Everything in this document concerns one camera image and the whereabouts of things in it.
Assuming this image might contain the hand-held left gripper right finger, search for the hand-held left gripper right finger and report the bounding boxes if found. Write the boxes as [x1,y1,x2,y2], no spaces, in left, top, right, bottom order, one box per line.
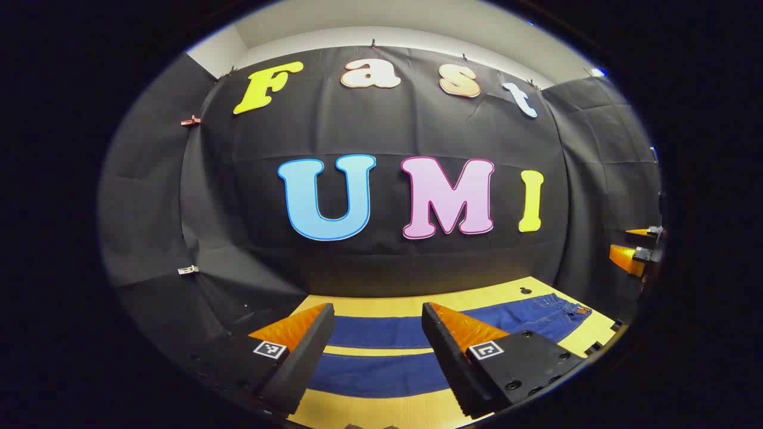
[421,302,588,419]

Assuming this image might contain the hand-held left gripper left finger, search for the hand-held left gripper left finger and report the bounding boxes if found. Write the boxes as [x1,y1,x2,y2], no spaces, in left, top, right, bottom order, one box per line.
[188,303,336,416]

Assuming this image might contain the blue denim jeans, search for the blue denim jeans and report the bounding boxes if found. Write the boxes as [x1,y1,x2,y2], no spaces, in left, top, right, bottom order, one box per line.
[307,292,593,399]

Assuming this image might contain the black backdrop cloth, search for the black backdrop cloth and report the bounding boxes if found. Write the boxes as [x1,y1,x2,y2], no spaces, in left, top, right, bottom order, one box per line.
[98,46,662,370]

